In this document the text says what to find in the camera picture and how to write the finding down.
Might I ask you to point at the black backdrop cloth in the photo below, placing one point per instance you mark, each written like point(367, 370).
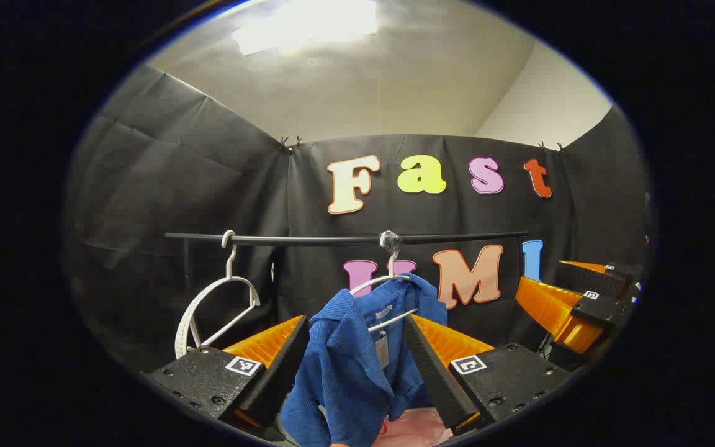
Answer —
point(208, 186)

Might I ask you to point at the white hanger with taped hook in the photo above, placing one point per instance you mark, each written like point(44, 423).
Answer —
point(390, 241)

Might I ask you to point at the ceiling light panel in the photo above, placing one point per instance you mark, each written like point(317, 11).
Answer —
point(308, 25)

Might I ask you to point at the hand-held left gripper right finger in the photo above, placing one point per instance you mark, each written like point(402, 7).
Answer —
point(506, 372)

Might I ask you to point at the black clothes rail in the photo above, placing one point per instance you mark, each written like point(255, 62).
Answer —
point(308, 239)

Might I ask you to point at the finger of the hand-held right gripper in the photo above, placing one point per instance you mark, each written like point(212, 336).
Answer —
point(587, 279)
point(556, 310)

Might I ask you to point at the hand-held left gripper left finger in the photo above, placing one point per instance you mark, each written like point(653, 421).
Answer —
point(208, 379)

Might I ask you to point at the white plastic hanger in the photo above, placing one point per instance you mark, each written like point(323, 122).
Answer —
point(229, 267)

